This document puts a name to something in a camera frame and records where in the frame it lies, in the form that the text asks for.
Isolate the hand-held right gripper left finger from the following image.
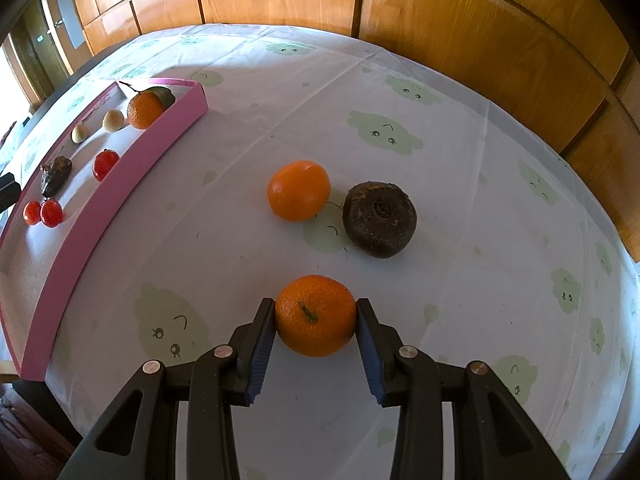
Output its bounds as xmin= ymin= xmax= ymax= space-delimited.
xmin=57 ymin=298 xmax=277 ymax=480

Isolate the dark wooden door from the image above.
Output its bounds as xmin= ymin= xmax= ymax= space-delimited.
xmin=7 ymin=0 xmax=96 ymax=108

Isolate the pink shallow box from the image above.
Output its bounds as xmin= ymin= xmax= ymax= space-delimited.
xmin=0 ymin=77 xmax=209 ymax=381

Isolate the orange with green leaf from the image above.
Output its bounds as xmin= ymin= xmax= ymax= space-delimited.
xmin=119 ymin=81 xmax=177 ymax=131

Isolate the wooden wardrobe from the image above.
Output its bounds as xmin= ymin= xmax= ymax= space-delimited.
xmin=65 ymin=0 xmax=640 ymax=263

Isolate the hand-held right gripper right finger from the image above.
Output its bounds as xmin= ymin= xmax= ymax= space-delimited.
xmin=356 ymin=298 xmax=572 ymax=480

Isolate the smooth orange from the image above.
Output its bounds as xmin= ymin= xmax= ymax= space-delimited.
xmin=266 ymin=160 xmax=332 ymax=223

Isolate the dark brown wrinkled fruit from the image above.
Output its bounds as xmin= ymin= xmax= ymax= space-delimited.
xmin=39 ymin=155 xmax=74 ymax=198

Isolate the white cloud print tablecloth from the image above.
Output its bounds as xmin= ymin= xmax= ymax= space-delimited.
xmin=0 ymin=22 xmax=640 ymax=480

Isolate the orange with short stem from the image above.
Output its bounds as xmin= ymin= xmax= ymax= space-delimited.
xmin=274 ymin=274 xmax=357 ymax=358

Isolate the dark round fruit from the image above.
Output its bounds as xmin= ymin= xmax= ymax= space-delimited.
xmin=342 ymin=182 xmax=418 ymax=260

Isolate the dark seat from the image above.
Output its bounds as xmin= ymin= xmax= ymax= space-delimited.
xmin=0 ymin=380 xmax=81 ymax=471

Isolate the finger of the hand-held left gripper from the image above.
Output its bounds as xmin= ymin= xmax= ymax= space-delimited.
xmin=0 ymin=172 xmax=22 ymax=212

